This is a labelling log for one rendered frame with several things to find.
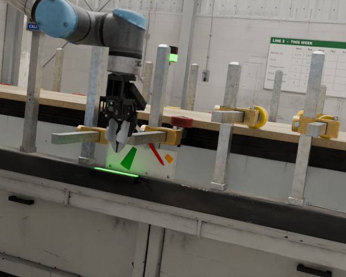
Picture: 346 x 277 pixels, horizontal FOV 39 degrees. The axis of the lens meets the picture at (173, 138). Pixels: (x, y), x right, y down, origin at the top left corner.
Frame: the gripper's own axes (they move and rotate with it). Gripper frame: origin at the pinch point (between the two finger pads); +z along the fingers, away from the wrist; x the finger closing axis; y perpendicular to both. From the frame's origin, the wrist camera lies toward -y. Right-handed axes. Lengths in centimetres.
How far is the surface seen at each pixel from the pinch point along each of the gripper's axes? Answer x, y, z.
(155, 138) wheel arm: 1.4, -21.8, -1.7
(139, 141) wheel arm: 1.4, -9.7, -1.5
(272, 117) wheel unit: 16, -140, -9
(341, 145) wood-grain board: 56, -52, -6
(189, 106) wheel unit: -31, -140, -9
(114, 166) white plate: -16.4, -30.3, 11.4
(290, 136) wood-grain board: 39, -52, -7
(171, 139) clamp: 3.5, -30.2, -1.2
